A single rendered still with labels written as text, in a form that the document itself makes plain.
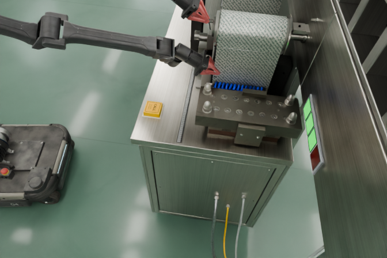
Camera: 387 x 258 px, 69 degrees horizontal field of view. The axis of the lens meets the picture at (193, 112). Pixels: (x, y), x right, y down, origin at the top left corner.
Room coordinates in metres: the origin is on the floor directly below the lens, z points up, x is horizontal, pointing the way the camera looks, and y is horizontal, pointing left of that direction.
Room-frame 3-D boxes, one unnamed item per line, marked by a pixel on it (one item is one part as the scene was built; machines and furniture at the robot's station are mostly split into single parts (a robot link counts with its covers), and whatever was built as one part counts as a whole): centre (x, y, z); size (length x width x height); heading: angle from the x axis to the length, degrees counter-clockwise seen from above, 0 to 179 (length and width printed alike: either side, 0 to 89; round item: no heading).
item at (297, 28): (0.90, -0.37, 1.28); 0.06 x 0.05 x 0.02; 85
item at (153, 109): (0.79, 0.18, 0.91); 0.07 x 0.07 x 0.02; 85
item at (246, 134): (0.64, -0.22, 0.97); 0.10 x 0.03 x 0.11; 85
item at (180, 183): (1.86, -0.21, 0.43); 2.52 x 0.64 x 0.86; 175
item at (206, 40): (0.97, -0.03, 1.05); 0.06 x 0.05 x 0.31; 85
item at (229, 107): (0.73, -0.21, 1.00); 0.40 x 0.16 x 0.06; 85
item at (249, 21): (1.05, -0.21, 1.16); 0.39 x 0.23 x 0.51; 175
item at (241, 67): (0.85, -0.19, 1.11); 0.23 x 0.01 x 0.18; 85
